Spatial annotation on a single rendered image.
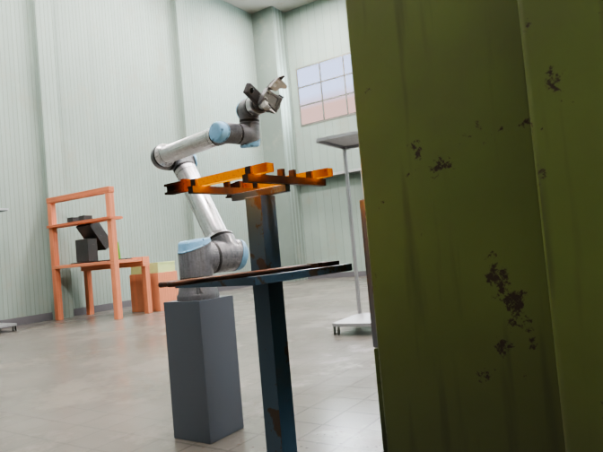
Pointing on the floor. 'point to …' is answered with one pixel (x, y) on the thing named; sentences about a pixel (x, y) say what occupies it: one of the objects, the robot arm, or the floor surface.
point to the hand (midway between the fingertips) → (275, 91)
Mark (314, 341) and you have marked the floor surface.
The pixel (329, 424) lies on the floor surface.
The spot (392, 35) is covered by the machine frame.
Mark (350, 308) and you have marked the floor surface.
